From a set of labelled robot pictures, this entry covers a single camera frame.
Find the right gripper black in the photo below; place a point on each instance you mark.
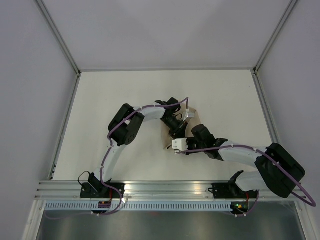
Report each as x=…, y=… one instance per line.
x=188, y=141

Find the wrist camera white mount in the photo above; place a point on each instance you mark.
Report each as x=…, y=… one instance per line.
x=179, y=145
x=188, y=114

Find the left aluminium frame post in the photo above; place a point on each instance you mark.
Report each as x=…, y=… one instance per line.
x=57, y=35

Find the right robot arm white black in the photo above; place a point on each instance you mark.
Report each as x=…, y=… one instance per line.
x=274, y=168

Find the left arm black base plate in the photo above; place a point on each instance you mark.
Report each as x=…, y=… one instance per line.
x=88, y=192

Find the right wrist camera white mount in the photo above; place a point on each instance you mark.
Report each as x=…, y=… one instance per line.
x=179, y=145

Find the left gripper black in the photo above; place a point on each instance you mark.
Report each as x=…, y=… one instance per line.
x=179, y=132

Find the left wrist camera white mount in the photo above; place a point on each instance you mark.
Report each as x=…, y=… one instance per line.
x=188, y=114

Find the aluminium frame post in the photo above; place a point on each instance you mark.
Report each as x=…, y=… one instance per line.
x=57, y=35
x=275, y=34

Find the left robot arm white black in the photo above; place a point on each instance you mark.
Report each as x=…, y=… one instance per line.
x=123, y=130

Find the right aluminium frame post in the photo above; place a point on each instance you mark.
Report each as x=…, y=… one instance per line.
x=275, y=34

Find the white slotted cable duct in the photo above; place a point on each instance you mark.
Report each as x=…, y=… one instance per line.
x=220, y=206

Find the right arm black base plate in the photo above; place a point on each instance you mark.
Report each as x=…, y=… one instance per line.
x=230, y=191

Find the aluminium mounting rail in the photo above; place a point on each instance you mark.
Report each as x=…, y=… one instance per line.
x=133, y=190

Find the beige cloth napkin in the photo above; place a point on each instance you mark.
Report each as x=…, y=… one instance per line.
x=166, y=139

